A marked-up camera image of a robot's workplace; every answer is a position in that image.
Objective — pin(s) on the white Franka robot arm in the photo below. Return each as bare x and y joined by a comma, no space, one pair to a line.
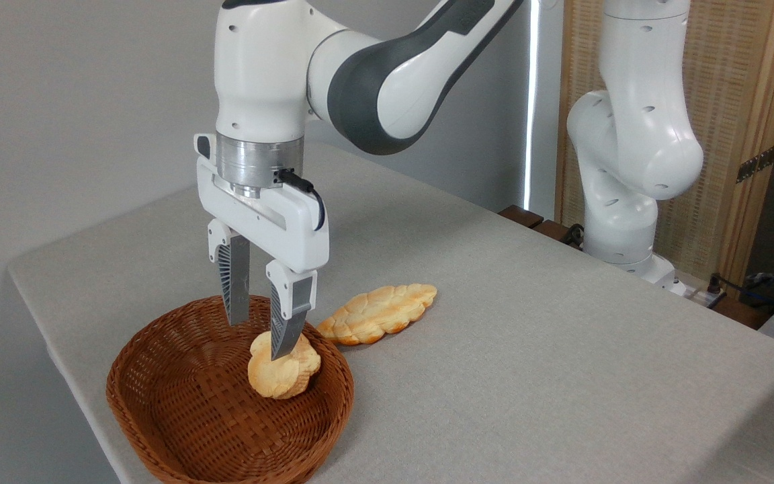
259,67

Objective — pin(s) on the dark brown wooden block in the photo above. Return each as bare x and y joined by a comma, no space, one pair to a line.
551,230
521,216

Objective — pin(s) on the small round bread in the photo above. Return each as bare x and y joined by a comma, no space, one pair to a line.
279,376

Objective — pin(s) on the brown woven wicker basket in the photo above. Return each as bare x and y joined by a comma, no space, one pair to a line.
192,410

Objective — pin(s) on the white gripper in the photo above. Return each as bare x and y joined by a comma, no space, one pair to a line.
296,235

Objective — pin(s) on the wooden rattan folding screen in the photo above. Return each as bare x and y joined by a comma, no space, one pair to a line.
736,81

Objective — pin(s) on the long braided bread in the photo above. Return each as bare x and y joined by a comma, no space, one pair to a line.
377,312

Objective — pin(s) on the brown wooden board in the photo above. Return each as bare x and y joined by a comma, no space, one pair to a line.
740,312

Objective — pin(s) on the black power plug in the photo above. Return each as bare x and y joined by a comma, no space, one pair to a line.
715,284

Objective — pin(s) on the metal screen hinge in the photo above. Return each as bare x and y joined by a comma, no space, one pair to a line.
756,163

